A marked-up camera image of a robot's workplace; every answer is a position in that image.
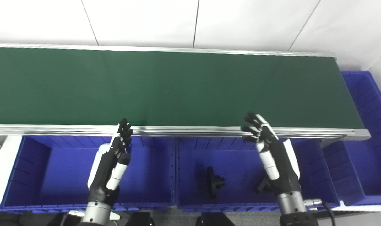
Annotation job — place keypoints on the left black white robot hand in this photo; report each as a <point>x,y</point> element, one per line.
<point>105,175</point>

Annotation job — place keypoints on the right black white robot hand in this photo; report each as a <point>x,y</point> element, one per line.
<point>281,166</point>

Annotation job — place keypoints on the black flange part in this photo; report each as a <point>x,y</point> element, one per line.
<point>214,183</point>
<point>263,186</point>

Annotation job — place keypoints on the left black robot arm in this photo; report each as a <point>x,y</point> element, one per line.
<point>96,215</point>

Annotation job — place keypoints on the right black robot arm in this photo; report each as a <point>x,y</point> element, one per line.
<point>295,210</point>

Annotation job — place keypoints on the blue plastic bin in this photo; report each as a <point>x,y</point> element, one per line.
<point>61,175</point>
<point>237,169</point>
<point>372,141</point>

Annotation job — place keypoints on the black robot body part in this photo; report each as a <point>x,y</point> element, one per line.
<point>215,219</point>
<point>140,219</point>

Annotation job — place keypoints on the green conveyor belt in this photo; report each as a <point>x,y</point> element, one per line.
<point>193,131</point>
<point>177,88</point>

